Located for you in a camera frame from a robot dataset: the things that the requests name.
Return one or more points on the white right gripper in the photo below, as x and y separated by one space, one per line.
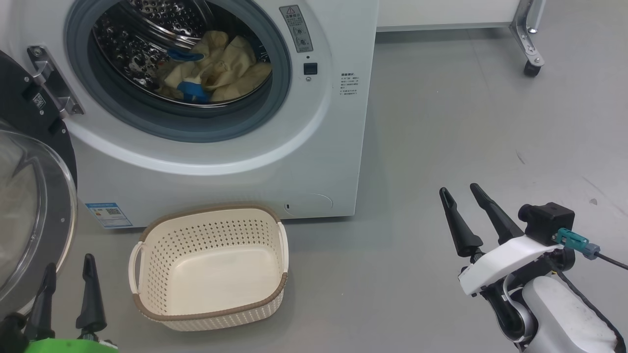
505 260

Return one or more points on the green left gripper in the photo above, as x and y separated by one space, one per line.
73 346

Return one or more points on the black round glass washer door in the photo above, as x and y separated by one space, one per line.
24 113

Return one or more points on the cream garment with outline prints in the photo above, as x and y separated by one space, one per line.
245 78

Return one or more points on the cream garment with blue cuffs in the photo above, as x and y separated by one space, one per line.
213 46

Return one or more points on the white front-load washing machine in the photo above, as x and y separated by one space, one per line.
221 181

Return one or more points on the grey rubber door gasket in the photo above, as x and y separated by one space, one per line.
196 130

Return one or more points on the metal door hinge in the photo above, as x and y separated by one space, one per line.
54 83

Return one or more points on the black door latch socket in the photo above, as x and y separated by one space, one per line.
310 68

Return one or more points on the perforated steel washer drum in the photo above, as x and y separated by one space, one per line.
122 44

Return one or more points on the blue energy label sticker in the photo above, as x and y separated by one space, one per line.
109 215

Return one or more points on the cream perforated basket brown rim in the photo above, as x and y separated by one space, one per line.
216 274

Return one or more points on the round drain filter cover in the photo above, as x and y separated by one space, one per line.
310 204

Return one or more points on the small printed text sticker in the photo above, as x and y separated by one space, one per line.
349 84

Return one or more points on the white panel board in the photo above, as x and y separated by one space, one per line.
441 12

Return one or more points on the grey warning label sticker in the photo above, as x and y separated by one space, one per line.
296 29

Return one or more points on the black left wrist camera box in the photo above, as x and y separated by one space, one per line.
11 336

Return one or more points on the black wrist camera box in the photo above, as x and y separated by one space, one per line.
549 223
11 336

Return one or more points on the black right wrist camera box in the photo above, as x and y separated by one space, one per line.
549 223

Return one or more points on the metal frame leg with caster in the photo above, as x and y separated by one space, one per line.
527 34

